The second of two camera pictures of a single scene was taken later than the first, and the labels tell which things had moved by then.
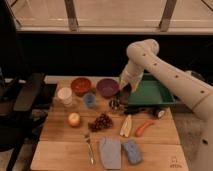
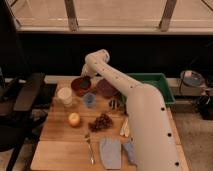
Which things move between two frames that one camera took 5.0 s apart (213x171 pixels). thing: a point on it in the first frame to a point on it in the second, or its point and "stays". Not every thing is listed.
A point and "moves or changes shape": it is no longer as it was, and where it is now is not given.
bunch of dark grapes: [102, 122] stays
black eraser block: [124, 96] moves or changes shape
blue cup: [89, 100] stays
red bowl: [80, 86] stays
